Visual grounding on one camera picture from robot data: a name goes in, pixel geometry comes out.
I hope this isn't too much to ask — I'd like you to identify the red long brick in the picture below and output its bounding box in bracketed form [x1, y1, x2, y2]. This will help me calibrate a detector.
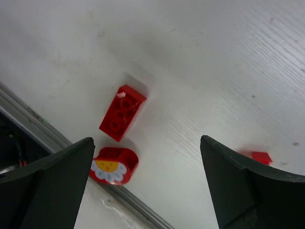
[99, 84, 147, 142]

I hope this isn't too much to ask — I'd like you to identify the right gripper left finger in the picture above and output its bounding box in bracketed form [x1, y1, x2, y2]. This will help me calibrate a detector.
[0, 137, 95, 229]

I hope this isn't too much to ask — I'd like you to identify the red flower brick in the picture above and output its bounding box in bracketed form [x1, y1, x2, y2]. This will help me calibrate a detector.
[89, 147, 139, 186]

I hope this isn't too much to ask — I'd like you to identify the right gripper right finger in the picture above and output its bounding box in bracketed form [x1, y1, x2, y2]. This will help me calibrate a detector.
[200, 135, 305, 229]

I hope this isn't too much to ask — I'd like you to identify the tiny red tile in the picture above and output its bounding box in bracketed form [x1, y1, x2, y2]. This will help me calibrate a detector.
[251, 152, 272, 165]

